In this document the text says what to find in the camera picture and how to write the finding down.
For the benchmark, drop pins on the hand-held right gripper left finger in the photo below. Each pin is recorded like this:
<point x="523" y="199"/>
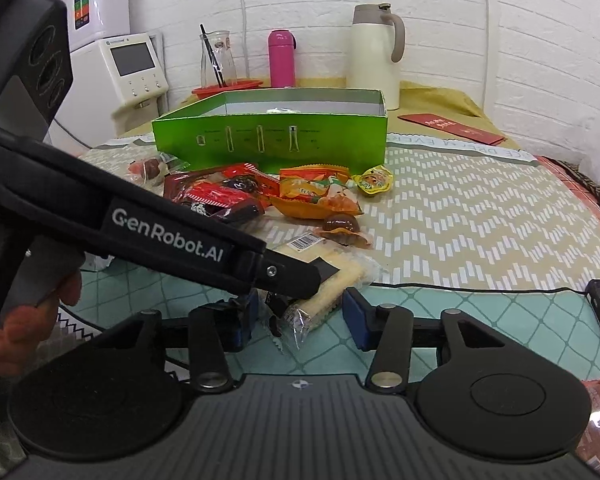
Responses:
<point x="247" y="320"/>

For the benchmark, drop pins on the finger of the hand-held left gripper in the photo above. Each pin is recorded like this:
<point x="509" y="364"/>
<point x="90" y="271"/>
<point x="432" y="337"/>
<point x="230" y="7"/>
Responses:
<point x="290" y="275"/>

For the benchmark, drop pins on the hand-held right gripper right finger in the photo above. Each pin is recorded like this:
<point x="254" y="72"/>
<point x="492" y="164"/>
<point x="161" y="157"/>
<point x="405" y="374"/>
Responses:
<point x="355" y="317"/>

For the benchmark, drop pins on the clear cracker packet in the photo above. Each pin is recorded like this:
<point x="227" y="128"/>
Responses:
<point x="340" y="270"/>

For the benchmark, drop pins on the green cardboard box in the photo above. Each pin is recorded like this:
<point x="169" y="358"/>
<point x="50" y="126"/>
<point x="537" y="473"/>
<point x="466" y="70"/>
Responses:
<point x="270" y="135"/>

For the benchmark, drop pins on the person's left hand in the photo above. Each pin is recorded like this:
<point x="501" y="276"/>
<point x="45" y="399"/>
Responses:
<point x="15" y="340"/>

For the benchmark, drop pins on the clear packet with pink label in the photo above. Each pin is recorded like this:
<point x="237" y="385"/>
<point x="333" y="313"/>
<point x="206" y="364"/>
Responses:
<point x="150" y="167"/>

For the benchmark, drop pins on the brown jelly cup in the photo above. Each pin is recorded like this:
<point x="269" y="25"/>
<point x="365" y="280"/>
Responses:
<point x="337" y="225"/>

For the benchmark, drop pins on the orange snack packet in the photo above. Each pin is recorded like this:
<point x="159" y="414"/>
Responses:
<point x="310" y="192"/>

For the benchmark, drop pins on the dark red snack packet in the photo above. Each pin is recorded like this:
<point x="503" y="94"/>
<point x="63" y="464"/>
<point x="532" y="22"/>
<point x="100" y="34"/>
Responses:
<point x="215" y="195"/>

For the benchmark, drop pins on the white appliance with screen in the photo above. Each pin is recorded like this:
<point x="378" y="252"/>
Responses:
<point x="125" y="85"/>

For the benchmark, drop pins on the yellow jelly cup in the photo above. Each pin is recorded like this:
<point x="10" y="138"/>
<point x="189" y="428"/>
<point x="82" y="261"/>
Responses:
<point x="375" y="180"/>

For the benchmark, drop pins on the patterned tablecloth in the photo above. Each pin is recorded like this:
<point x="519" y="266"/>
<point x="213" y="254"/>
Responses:
<point x="455" y="220"/>

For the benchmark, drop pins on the red plastic basket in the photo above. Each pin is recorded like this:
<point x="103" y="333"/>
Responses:
<point x="245" y="85"/>

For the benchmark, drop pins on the black straw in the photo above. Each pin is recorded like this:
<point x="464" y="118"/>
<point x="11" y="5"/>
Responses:
<point x="212" y="55"/>

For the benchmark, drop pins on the glass carafe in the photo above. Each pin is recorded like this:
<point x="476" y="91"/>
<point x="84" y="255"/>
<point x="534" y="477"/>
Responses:
<point x="225" y="57"/>

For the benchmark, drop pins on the white water purifier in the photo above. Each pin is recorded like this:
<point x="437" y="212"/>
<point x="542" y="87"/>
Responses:
<point x="100" y="5"/>

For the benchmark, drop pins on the red envelope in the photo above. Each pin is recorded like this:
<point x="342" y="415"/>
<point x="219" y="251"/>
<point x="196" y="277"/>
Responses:
<point x="450" y="127"/>

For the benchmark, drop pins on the pink thermos bottle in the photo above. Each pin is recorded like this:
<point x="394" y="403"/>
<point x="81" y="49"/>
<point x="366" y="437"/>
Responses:
<point x="281" y="60"/>

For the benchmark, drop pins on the yellow cloth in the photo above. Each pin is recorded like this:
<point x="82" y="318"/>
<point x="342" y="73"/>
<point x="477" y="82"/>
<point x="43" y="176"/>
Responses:
<point x="430" y="95"/>

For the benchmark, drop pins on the cream thermal carafe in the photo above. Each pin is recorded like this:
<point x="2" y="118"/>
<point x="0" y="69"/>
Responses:
<point x="375" y="60"/>

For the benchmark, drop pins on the plaid blanket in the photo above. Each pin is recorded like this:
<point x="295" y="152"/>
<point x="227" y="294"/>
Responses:
<point x="580" y="180"/>

